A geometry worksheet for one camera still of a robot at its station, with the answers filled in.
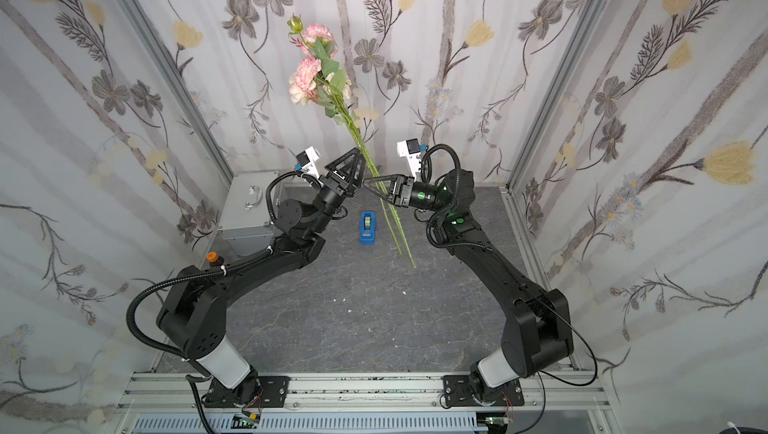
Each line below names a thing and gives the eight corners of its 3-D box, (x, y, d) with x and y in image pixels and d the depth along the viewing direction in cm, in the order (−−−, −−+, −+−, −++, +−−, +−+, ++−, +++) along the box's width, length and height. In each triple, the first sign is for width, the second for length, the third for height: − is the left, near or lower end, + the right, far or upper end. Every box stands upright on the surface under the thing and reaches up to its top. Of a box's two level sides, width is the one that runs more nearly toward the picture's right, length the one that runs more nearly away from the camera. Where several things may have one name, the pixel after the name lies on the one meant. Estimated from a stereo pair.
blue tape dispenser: (360, 244, 105) (358, 233, 100) (361, 222, 112) (360, 211, 107) (376, 244, 105) (375, 233, 100) (377, 222, 112) (376, 211, 107)
